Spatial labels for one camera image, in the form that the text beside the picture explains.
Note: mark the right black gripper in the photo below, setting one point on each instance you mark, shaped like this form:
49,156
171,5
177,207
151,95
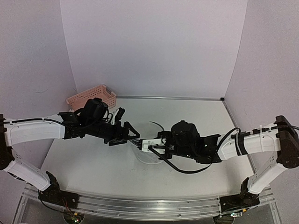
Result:
170,135

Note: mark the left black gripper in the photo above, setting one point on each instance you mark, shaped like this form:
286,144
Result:
117,137

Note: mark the pink plastic basket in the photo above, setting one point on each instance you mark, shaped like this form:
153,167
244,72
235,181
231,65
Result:
101,91

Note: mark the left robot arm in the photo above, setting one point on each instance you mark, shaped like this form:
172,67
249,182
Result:
35,132

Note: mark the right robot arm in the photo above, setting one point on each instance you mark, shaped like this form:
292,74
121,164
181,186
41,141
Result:
281,138

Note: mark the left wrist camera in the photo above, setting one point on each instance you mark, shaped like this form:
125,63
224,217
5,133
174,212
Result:
117,115

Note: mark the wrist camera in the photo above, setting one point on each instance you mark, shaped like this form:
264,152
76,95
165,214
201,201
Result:
156,144
117,115

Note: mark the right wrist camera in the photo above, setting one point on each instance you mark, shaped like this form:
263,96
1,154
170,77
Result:
156,144

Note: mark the aluminium front rail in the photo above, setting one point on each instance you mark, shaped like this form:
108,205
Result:
172,209

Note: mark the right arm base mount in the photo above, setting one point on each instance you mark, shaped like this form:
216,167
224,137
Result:
243,200

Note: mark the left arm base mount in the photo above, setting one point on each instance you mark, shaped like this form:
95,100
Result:
54,195

